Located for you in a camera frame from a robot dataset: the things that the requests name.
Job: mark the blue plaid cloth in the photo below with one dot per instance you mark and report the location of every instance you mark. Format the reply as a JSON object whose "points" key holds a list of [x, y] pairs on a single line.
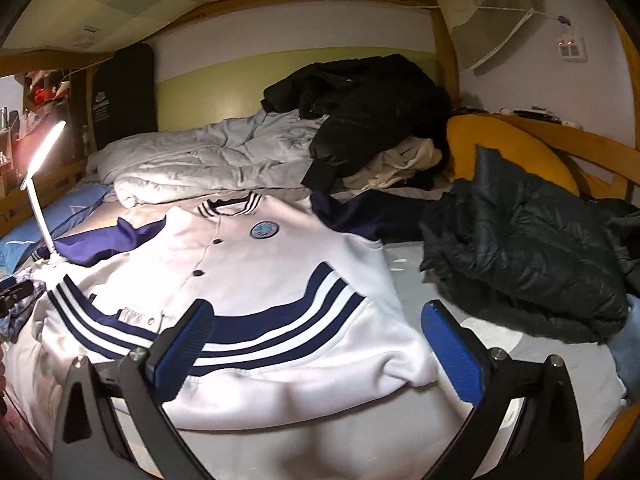
{"points": [[22, 324]]}

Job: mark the mesh net curtain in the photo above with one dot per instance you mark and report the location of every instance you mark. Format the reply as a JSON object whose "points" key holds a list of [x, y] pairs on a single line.
{"points": [[480, 20]]}

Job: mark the white and navy varsity jacket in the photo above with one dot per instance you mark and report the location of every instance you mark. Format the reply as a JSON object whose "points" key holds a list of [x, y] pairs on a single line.
{"points": [[250, 280]]}

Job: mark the wooden bed frame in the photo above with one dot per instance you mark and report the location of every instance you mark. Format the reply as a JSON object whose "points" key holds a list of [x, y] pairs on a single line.
{"points": [[447, 60]]}

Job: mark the light grey duvet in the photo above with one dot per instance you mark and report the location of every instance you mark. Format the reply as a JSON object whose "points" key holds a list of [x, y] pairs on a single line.
{"points": [[200, 155]]}

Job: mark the orange blanket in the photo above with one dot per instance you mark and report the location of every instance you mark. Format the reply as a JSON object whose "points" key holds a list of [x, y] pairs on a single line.
{"points": [[500, 145]]}

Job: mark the row of small dark items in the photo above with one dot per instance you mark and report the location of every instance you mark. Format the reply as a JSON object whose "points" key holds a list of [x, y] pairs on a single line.
{"points": [[530, 112]]}

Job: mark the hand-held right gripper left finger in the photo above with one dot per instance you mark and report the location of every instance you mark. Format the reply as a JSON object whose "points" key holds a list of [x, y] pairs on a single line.
{"points": [[187, 345]]}

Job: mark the cream garment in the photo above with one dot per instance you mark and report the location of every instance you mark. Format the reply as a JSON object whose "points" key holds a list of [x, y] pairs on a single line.
{"points": [[400, 160]]}

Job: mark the dark puffer jacket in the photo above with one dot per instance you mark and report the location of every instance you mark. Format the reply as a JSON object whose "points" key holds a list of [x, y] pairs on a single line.
{"points": [[515, 255]]}

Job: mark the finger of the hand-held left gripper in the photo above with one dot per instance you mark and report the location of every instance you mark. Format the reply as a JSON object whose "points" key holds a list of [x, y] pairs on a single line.
{"points": [[15, 294]]}

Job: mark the blue pillow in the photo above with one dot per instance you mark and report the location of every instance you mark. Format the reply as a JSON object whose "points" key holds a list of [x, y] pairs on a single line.
{"points": [[60, 220]]}

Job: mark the white desk lamp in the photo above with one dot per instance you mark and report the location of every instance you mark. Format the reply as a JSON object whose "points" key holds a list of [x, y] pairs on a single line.
{"points": [[47, 147]]}

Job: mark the white wall socket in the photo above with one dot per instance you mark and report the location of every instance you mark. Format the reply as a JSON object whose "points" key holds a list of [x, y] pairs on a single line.
{"points": [[572, 47]]}

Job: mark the black jacket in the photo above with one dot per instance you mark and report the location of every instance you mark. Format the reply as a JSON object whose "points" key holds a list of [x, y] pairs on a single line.
{"points": [[370, 105]]}

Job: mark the cluttered shelf items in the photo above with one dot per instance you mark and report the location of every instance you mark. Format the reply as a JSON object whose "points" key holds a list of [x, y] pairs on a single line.
{"points": [[40, 95]]}

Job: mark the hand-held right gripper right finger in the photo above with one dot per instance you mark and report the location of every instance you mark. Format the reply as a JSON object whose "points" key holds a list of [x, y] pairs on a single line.
{"points": [[452, 355]]}

